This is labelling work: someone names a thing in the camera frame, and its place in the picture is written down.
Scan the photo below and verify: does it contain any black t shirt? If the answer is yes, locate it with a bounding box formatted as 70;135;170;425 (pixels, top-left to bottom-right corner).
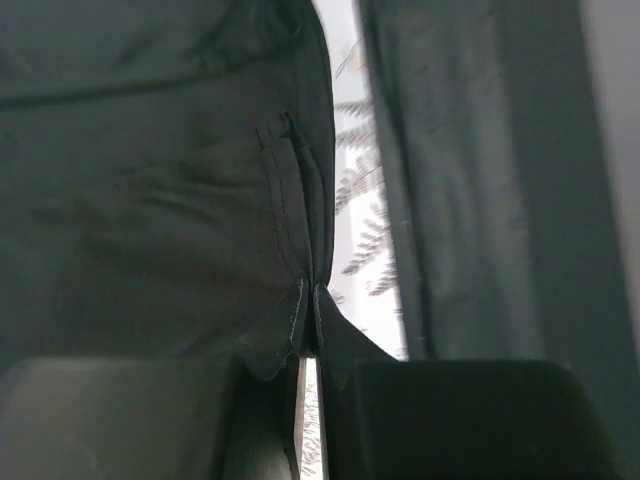
1;1;335;365

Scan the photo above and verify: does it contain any floral patterned table mat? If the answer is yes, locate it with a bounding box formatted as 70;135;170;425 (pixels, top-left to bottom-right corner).
294;0;411;480

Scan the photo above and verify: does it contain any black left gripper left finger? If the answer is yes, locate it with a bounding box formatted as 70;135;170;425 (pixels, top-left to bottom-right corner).
1;283;306;479

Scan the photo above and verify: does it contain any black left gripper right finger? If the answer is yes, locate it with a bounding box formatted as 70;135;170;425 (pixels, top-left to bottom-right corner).
314;286;620;479

